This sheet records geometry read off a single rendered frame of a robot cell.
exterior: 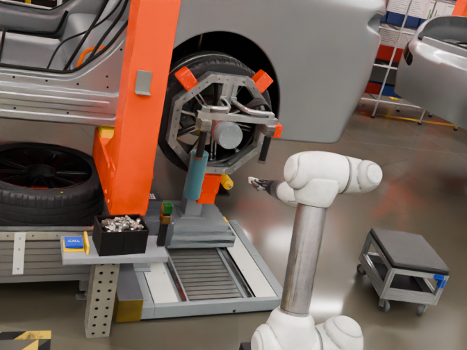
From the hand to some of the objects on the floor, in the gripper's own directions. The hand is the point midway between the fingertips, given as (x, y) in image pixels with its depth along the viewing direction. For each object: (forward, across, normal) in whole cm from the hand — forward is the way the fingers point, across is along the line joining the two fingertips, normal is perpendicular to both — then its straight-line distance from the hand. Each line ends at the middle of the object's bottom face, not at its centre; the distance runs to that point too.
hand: (253, 180), depth 256 cm
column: (+8, -84, -56) cm, 102 cm away
